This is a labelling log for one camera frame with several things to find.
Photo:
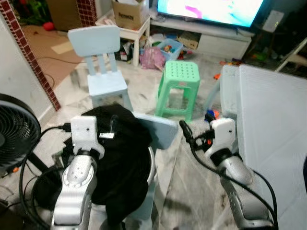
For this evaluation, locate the blue toy block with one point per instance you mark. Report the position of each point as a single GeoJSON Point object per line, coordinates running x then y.
{"type": "Point", "coordinates": [210, 116]}

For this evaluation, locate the green plastic stool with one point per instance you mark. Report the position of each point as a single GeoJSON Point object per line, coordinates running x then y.
{"type": "Point", "coordinates": [182, 72]}

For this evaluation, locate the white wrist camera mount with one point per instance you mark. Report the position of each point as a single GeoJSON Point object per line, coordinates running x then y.
{"type": "Point", "coordinates": [85, 134]}
{"type": "Point", "coordinates": [223, 134]}

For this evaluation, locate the red ball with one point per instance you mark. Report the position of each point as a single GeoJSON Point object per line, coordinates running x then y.
{"type": "Point", "coordinates": [48, 26]}

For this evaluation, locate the white folding table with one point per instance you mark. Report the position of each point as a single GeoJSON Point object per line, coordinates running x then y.
{"type": "Point", "coordinates": [273, 134]}

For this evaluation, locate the pink kids bag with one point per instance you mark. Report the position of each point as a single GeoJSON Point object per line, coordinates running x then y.
{"type": "Point", "coordinates": [152, 58]}

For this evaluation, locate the small white side table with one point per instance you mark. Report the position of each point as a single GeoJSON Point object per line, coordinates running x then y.
{"type": "Point", "coordinates": [136, 33]}

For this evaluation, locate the white flat box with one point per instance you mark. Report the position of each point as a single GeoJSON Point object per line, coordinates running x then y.
{"type": "Point", "coordinates": [272, 21]}

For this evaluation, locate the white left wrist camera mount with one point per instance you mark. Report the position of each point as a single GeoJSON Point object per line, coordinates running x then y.
{"type": "Point", "coordinates": [85, 134]}

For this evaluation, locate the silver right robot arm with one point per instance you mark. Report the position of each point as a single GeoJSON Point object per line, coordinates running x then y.
{"type": "Point", "coordinates": [237, 170]}

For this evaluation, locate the flat screen television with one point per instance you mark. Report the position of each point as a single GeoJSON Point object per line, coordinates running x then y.
{"type": "Point", "coordinates": [211, 9]}

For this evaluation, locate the printed cardboard box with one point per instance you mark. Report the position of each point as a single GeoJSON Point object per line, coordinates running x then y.
{"type": "Point", "coordinates": [128, 15]}

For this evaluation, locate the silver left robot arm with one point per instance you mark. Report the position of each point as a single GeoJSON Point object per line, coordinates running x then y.
{"type": "Point", "coordinates": [76, 182]}

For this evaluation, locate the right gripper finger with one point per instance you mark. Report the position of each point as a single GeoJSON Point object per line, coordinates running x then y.
{"type": "Point", "coordinates": [187, 133]}

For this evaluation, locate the light blue kids chair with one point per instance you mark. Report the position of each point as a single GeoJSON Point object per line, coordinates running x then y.
{"type": "Point", "coordinates": [230, 91]}
{"type": "Point", "coordinates": [160, 129]}
{"type": "Point", "coordinates": [96, 40]}

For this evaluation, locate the white television console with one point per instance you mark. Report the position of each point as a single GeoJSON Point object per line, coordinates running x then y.
{"type": "Point", "coordinates": [223, 43]}

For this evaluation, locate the round floor fan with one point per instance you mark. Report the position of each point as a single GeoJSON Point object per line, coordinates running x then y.
{"type": "Point", "coordinates": [14, 134]}

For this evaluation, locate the black garment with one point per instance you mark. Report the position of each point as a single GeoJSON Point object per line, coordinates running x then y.
{"type": "Point", "coordinates": [122, 163]}

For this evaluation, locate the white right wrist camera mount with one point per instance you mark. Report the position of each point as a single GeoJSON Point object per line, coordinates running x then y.
{"type": "Point", "coordinates": [223, 134]}

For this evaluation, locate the plain brown cardboard box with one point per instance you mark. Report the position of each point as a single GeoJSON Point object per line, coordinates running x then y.
{"type": "Point", "coordinates": [64, 14]}

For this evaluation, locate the blue toy bin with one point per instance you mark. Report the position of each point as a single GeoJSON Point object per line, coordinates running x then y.
{"type": "Point", "coordinates": [170, 50]}

